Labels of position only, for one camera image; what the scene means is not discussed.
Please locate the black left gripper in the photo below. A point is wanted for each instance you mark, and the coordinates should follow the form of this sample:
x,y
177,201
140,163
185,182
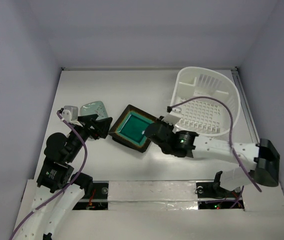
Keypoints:
x,y
95,131

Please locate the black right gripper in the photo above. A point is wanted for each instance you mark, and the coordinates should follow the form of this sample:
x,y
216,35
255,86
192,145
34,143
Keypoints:
x,y
160,130

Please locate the light green speckled plate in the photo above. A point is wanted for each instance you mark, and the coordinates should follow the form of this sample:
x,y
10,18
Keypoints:
x,y
94,108

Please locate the dark teal square plate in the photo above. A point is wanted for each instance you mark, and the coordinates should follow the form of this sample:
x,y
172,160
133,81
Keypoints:
x,y
129,129

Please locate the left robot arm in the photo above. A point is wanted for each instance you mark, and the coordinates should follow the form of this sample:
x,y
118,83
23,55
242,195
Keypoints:
x,y
59,187

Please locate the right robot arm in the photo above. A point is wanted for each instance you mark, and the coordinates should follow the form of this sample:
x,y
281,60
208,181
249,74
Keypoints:
x,y
258,163

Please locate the white plastic dish rack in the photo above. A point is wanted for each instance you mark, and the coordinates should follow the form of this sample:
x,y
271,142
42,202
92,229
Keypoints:
x,y
205,116

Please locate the silver foil tape strip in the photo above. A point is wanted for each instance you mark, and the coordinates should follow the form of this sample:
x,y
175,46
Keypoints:
x,y
152,196

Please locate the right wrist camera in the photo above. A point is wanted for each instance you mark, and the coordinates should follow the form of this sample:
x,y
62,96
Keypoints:
x,y
173,116

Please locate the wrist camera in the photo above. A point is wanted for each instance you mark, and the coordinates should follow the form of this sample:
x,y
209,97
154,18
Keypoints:
x,y
70,114
173,116

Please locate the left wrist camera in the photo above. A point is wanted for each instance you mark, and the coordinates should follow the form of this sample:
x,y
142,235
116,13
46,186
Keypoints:
x,y
70,114

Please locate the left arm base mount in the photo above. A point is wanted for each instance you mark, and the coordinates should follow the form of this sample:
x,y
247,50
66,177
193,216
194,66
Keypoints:
x,y
98,200

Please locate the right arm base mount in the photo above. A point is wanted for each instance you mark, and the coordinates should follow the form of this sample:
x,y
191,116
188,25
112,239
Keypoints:
x,y
212,197

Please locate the metal rail at right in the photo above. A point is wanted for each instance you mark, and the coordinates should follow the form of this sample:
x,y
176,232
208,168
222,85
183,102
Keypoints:
x,y
245,106

